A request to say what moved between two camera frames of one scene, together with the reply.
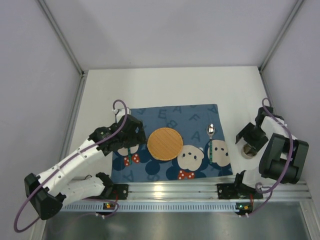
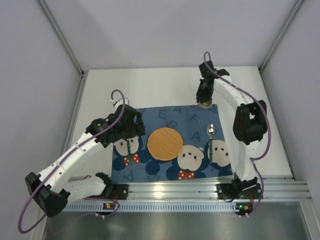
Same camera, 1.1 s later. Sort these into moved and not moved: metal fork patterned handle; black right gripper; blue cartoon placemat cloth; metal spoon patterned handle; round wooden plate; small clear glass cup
Moved: small clear glass cup; black right gripper
Not moved: metal fork patterned handle; round wooden plate; blue cartoon placemat cloth; metal spoon patterned handle
